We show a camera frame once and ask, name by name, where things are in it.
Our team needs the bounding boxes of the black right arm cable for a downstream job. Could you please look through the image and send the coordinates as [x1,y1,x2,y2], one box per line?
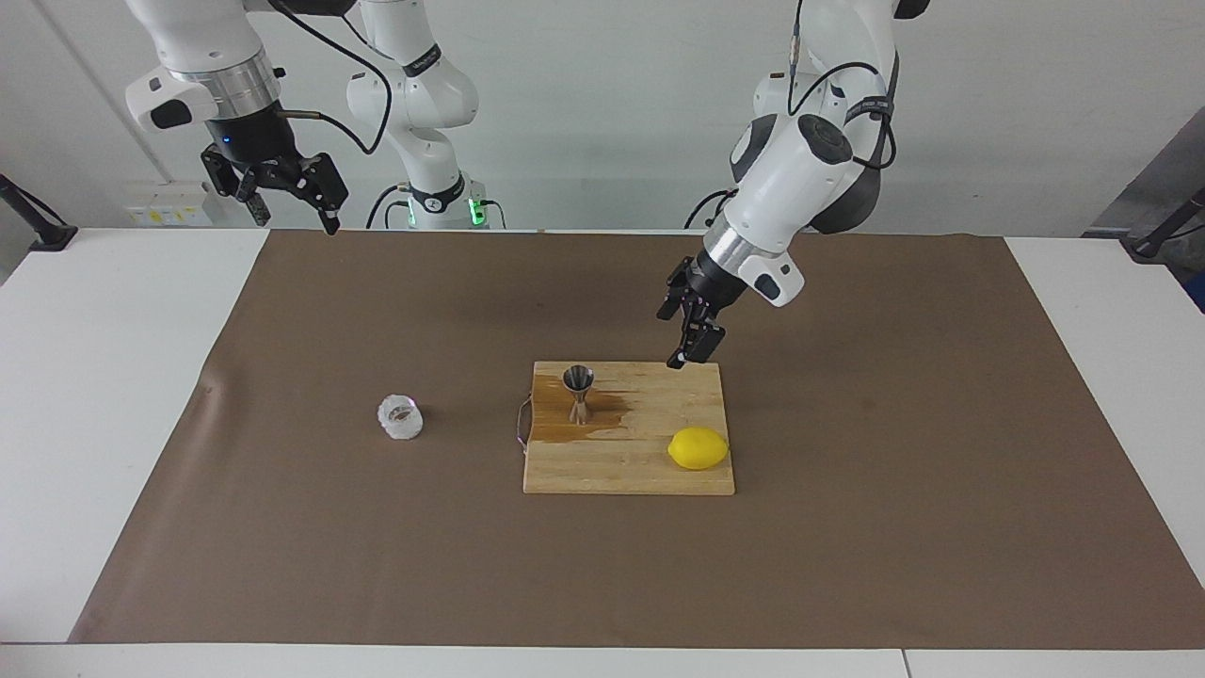
[268,0,394,156]

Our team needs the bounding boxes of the yellow lemon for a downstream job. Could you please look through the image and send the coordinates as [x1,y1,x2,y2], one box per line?
[667,427,731,471]

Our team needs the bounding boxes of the black right base cables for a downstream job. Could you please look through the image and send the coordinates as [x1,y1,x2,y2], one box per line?
[365,184,415,230]

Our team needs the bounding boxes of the dark gray panel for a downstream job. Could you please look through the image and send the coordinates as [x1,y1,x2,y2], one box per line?
[1087,108,1205,236]

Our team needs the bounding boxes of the black base cables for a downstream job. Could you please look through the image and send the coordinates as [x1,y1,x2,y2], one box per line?
[684,186,743,230]
[365,184,415,230]

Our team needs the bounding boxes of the steel cocktail jigger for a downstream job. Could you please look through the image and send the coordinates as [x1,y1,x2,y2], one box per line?
[562,365,596,427]

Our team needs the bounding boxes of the wooden cutting board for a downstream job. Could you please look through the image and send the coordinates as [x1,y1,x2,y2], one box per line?
[522,362,736,496]

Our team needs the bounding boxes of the black left base cables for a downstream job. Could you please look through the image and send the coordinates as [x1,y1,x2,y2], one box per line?
[684,186,743,230]

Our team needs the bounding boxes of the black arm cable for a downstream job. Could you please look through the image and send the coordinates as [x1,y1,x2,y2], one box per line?
[268,0,394,156]
[786,0,902,172]

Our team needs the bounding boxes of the brown paper table mat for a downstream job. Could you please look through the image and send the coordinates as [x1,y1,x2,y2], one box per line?
[68,229,1205,651]

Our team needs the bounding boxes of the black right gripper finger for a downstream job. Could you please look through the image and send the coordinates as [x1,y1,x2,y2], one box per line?
[281,151,352,236]
[201,149,274,228]

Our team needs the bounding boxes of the black clamp stand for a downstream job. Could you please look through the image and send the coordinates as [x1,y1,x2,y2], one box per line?
[0,174,78,252]
[1125,186,1205,265]

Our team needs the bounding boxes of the small clear glass cup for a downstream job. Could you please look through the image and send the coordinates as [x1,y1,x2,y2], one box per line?
[377,393,424,442]

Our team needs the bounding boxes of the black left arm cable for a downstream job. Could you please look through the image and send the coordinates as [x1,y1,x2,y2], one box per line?
[786,0,902,172]

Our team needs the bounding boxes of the white wall socket box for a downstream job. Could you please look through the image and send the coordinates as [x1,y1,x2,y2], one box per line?
[125,182,213,227]

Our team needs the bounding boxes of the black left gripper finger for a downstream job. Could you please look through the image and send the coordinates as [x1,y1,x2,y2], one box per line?
[666,314,727,371]
[656,271,695,323]

